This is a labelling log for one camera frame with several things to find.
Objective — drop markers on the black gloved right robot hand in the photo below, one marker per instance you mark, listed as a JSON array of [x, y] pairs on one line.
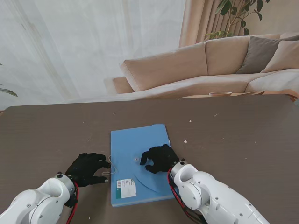
[[163, 156]]

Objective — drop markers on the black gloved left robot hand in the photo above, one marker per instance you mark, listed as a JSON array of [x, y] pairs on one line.
[[84, 168]]

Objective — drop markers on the blue plastic file folder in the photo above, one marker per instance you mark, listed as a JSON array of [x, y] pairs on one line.
[[140, 137]]

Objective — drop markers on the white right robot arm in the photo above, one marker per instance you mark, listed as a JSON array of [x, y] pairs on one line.
[[203, 186]]

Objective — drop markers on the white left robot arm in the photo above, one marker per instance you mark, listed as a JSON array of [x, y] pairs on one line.
[[46, 193]]

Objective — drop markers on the small pale elongated scrap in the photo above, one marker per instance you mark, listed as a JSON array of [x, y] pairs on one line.
[[216, 115]]

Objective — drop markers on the beige fabric sofa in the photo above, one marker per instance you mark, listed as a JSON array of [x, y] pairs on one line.
[[163, 70]]

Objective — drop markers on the light wooden side table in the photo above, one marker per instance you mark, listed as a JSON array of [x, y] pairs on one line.
[[243, 94]]

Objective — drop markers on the dark green plant leaf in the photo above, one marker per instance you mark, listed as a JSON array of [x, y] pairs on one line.
[[9, 91]]

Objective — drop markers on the white sheer curtain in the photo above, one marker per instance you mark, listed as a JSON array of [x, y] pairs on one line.
[[70, 46]]

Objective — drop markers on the beige pleated curtain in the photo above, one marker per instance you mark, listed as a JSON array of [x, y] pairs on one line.
[[198, 21]]

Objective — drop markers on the grey-brown sofa cushion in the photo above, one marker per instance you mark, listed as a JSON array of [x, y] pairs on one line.
[[259, 53]]

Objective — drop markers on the beige sofa cushion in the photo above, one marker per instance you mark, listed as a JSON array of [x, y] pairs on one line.
[[285, 56]]

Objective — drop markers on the green leafy houseplant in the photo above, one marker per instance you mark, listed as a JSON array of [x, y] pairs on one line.
[[225, 5]]

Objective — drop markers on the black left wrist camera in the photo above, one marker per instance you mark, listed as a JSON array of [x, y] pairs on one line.
[[71, 200]]

